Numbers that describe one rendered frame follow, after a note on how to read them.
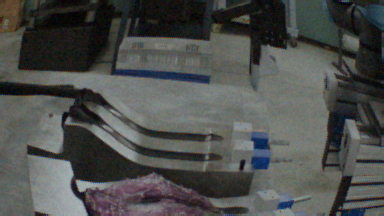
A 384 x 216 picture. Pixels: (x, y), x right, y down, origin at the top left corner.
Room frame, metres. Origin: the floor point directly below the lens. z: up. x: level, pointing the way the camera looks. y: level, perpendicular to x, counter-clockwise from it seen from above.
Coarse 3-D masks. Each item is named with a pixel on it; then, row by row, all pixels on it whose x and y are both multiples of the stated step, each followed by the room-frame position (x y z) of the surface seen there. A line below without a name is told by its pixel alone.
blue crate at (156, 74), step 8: (120, 72) 4.44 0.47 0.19; (128, 72) 4.44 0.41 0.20; (136, 72) 4.44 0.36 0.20; (144, 72) 4.45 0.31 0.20; (152, 72) 4.45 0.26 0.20; (160, 72) 4.45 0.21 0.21; (168, 72) 4.46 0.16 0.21; (176, 72) 4.45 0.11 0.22; (184, 72) 4.45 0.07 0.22; (184, 80) 4.46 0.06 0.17; (192, 80) 4.46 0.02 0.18; (200, 80) 4.46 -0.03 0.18; (208, 80) 4.48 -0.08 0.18
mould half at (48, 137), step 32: (64, 128) 1.19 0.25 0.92; (96, 128) 1.22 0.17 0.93; (128, 128) 1.34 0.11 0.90; (160, 128) 1.41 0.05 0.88; (192, 128) 1.42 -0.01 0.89; (224, 128) 1.43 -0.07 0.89; (64, 160) 1.19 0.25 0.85; (96, 160) 1.19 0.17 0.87; (128, 160) 1.19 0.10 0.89; (160, 160) 1.23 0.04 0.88; (224, 160) 1.25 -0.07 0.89; (224, 192) 1.19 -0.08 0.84
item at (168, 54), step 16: (128, 48) 4.44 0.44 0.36; (144, 48) 4.44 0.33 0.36; (160, 48) 4.83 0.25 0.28; (176, 48) 4.83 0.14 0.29; (208, 48) 4.84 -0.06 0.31; (128, 64) 4.45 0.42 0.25; (144, 64) 4.45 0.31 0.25; (160, 64) 4.46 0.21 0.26; (176, 64) 4.46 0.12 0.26; (192, 64) 4.68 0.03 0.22; (208, 64) 4.47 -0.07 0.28
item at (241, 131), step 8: (240, 128) 1.36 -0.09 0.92; (248, 128) 1.36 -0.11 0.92; (232, 136) 1.36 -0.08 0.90; (240, 136) 1.34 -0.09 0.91; (248, 136) 1.34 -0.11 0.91; (256, 136) 1.35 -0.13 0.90; (264, 136) 1.36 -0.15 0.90; (256, 144) 1.35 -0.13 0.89; (264, 144) 1.35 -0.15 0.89; (272, 144) 1.36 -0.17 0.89; (280, 144) 1.36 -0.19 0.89; (288, 144) 1.36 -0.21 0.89
